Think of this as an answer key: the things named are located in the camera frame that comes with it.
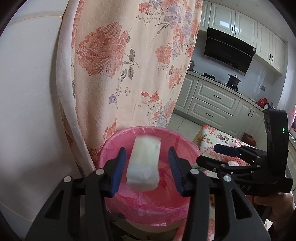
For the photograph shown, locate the lower kitchen cabinets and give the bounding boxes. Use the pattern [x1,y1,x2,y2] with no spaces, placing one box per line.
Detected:
[173,70,296,186]

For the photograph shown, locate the upper kitchen cabinets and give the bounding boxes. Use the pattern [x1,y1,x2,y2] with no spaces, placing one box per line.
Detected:
[200,1,285,74]

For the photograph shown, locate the floral curtain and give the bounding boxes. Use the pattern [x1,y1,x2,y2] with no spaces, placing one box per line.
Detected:
[56,1,203,175]

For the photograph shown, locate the kitchen cabinets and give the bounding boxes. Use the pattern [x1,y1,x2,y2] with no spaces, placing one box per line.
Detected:
[200,1,285,74]
[173,70,296,186]

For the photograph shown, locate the red kettle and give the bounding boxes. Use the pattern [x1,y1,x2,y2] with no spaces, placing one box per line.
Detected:
[257,98,267,108]

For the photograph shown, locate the person's right hand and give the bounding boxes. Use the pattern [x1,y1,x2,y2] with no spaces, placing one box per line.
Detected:
[254,192,295,231]

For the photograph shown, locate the black range hood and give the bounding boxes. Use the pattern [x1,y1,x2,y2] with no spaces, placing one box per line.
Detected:
[204,28,256,74]

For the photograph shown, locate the gas stove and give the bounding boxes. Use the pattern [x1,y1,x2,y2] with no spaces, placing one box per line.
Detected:
[201,72,221,82]

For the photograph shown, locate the black cooking pot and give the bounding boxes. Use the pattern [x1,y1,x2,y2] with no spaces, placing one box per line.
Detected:
[226,74,241,91]

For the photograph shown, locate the small red floor bin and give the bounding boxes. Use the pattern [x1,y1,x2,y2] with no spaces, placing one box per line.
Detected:
[241,133,256,147]

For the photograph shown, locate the pink lined trash bin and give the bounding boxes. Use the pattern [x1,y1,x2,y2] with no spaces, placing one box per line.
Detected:
[97,126,201,226]

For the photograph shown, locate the floral tablecloth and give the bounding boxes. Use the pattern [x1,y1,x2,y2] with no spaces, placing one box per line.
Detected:
[173,124,273,241]

